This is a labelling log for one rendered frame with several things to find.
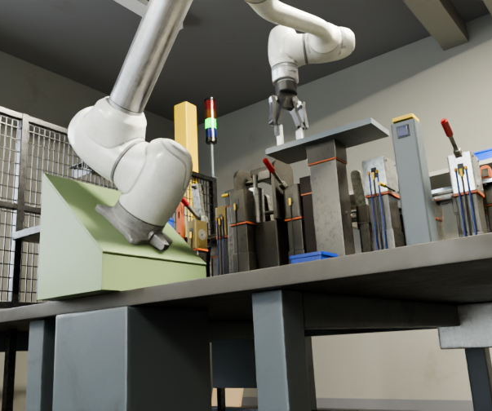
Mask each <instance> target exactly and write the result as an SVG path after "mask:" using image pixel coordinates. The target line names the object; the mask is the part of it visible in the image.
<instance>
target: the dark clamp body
mask: <svg viewBox="0 0 492 411"><path fill-rule="evenodd" d="M283 196H284V207H285V222H287V224H288V236H289V247H290V251H289V252H288V258H289V256H291V255H297V254H306V253H307V246H306V236H305V226H304V207H303V197H302V196H301V194H300V186H299V183H296V184H292V185H289V186H286V189H284V190H283ZM289 264H291V263H290V258H289Z"/></svg>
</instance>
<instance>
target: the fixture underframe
mask: <svg viewBox="0 0 492 411"><path fill-rule="evenodd" d="M252 307H253V320H209V333H210V343H211V350H212V373H213V388H257V397H258V407H231V406H226V408H225V411H367V410H339V409H317V398H316V388H315V378H314V368H313V357H312V338H311V337H313V336H326V335H340V334H366V333H379V332H392V331H406V330H419V329H437V330H438V337H439V343H440V349H441V350H444V349H464V350H465V355H466V361H467V367H468V376H469V382H470V387H471V393H472V403H473V409H474V411H492V363H491V358H490V349H489V347H492V302H484V303H466V304H448V303H431V302H422V301H412V300H403V299H394V298H376V297H366V296H357V295H348V294H331V293H321V292H312V291H302V290H300V291H299V290H293V289H272V290H265V291H260V292H254V293H253V294H252ZM5 346H6V333H0V352H5ZM16 351H29V354H28V371H27V387H26V404H25V411H52V405H53V383H54V361H55V319H41V320H31V321H30V322H29V332H17V340H16Z"/></svg>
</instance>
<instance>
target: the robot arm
mask: <svg viewBox="0 0 492 411"><path fill-rule="evenodd" d="M192 1H193V0H149V2H148V5H147V7H146V10H145V12H144V15H143V17H142V20H141V21H140V25H139V28H138V29H137V32H136V34H135V37H134V39H133V42H132V44H131V47H130V49H129V51H128V53H127V55H126V58H125V61H124V63H123V65H122V68H121V71H120V73H119V74H118V77H117V80H116V82H115V84H114V87H113V90H112V92H111V94H110V96H107V97H105V98H103V99H100V100H99V101H97V103H96V104H95V106H94V107H88V108H84V109H83V110H81V111H80V112H78V113H77V114H76V115H75V117H74V118H73V119H72V121H71V122H70V124H69V130H68V138H69V142H70V144H71V146H72V147H73V150H74V151H75V153H76V154H77V155H78V156H79V157H80V158H81V159H82V160H83V161H84V162H85V163H86V164H87V165H88V166H89V167H90V168H92V169H93V170H94V171H95V172H97V173H98V174H99V175H101V176H103V177H104V178H106V179H107V180H109V181H110V182H112V183H114V184H115V185H116V186H117V189H118V190H119V192H121V193H122V195H121V196H120V197H119V199H118V201H117V203H116V204H115V205H114V206H108V205H97V206H96V208H95V210H96V211H97V212H98V213H99V214H101V215H103V216H104V217H105V218H106V219H107V220H108V221H109V222H110V223H111V224H112V225H113V226H114V227H115V228H116V229H117V230H118V231H119V232H120V233H121V234H122V235H123V236H124V237H125V238H126V239H127V241H128V242H129V243H131V244H132V245H140V244H151V245H153V246H155V247H156V248H158V249H159V250H161V251H165V250H167V249H168V247H169V245H171V243H172V242H173V240H172V239H171V238H170V237H168V235H167V234H165V233H164V231H163V229H164V227H165V226H166V224H167V222H168V220H169V219H170V218H171V216H172V215H173V214H174V213H175V211H176V209H177V207H178V206H179V204H180V202H181V201H182V199H183V197H184V194H185V193H186V191H187V189H188V186H189V183H190V179H191V177H192V172H193V160H192V156H191V154H190V153H189V151H188V150H187V149H186V148H184V147H183V146H182V145H180V144H178V143H176V142H175V141H174V140H172V139H163V138H160V139H154V140H152V141H151V142H150V143H147V142H146V141H145V140H144V139H145V128H146V125H147V122H146V119H145V116H144V113H143V111H144V107H145V105H146V104H147V102H148V98H149V96H150V95H151V93H152V90H153V88H154V86H155V83H156V81H157V79H158V76H159V74H160V72H161V71H162V67H163V65H164V63H165V62H166V58H167V56H168V55H169V52H170V50H171V48H172V45H173V43H174V41H175V39H176V36H177V34H178V32H179V30H180V27H181V25H182V23H183V21H184V18H185V16H186V14H187V12H188V9H189V7H190V5H191V3H192ZM244 1H246V2H247V3H248V4H249V5H250V6H251V7H252V8H253V10H254V11H255V12H256V13H257V14H258V15H260V16H261V17H262V18H264V19H266V20H267V21H270V22H272V23H274V24H279V25H278V26H277V27H275V28H274V29H272V31H271V33H270V35H269V40H268V59H269V63H270V65H271V68H272V77H273V85H274V86H275V94H276V96H275V95H272V96H270V97H269V98H268V102H269V117H268V124H269V125H272V127H273V129H274V132H275V136H276V137H277V145H281V144H284V140H283V129H282V125H280V124H281V119H282V116H283V113H284V110H285V109H286V110H288V111H289V112H290V114H291V116H292V117H293V119H294V122H295V125H296V127H297V131H296V139H302V138H304V131H305V130H307V129H308V119H307V115H306V110H305V102H304V101H303V102H300V101H299V100H298V98H297V93H298V91H297V83H298V82H299V75H298V67H300V66H303V65H306V64H321V63H327V62H332V61H336V60H341V59H343V58H345V57H347V56H348V55H350V54H351V53H352V52H353V50H354V48H355V37H354V34H353V32H352V31H351V30H350V29H347V28H344V27H337V26H334V25H333V24H330V23H326V22H325V21H324V20H323V19H321V18H318V17H316V16H314V15H311V14H308V13H307V12H304V11H301V10H298V9H296V8H293V7H290V6H288V5H286V4H284V3H282V2H279V1H278V0H244ZM294 29H295V30H299V31H301V32H305V34H297V33H296V32H295V31H294ZM277 102H278V104H279V105H278V109H277V115H276V106H277ZM296 104H297V105H298V107H297V105H296ZM292 109H293V110H292ZM298 109H299V111H298Z"/></svg>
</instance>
